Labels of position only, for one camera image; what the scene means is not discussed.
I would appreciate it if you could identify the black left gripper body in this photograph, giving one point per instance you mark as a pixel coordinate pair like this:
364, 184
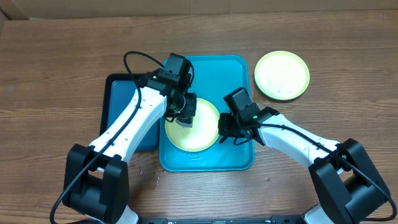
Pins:
186, 106

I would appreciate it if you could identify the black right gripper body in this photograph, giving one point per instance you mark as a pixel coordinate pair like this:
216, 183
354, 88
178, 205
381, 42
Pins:
226, 128

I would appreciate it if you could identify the yellow plate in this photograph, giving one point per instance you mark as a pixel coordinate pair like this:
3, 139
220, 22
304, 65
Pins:
202, 134
282, 75

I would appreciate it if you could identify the brown sponge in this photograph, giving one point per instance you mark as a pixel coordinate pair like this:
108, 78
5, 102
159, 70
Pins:
186, 122

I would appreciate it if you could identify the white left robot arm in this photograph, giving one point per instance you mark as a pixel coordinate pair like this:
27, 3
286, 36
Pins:
96, 179

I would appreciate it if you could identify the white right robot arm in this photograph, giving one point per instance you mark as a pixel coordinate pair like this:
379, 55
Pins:
347, 183

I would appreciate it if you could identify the blue plastic tray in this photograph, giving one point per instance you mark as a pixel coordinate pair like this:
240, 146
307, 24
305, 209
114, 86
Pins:
215, 77

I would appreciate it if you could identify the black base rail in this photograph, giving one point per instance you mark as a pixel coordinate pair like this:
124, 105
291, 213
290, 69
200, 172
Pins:
275, 219

